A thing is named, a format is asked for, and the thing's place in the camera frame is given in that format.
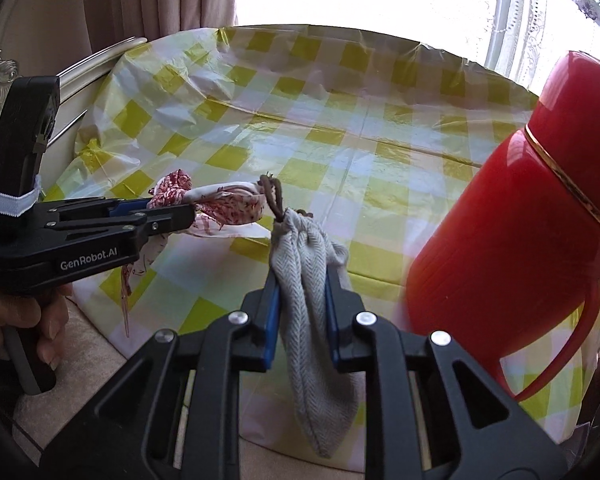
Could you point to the grey drawstring pouch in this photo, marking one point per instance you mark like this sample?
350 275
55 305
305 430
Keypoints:
325 401

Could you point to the red thermos jug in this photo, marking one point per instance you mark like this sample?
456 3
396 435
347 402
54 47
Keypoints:
520 249

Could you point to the left hand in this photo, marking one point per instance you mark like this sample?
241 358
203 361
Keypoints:
51 320

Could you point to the cream carved furniture frame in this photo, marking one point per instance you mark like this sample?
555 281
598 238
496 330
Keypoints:
50 38

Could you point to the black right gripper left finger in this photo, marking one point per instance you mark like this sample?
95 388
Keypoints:
171 411

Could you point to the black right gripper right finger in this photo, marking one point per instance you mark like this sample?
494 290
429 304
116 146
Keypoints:
431 411

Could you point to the white floral sheer curtain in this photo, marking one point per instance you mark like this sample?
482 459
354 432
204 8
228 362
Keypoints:
529 37

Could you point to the green checkered plastic tablecloth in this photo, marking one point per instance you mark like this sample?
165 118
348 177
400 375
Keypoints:
376 135

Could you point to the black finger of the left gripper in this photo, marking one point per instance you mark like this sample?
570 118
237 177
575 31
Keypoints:
113 207
163 220

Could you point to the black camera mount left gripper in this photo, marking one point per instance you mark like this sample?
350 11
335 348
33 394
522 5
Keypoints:
27 120

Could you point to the red white print cloth pouch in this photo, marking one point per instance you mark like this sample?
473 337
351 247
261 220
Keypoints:
228 210

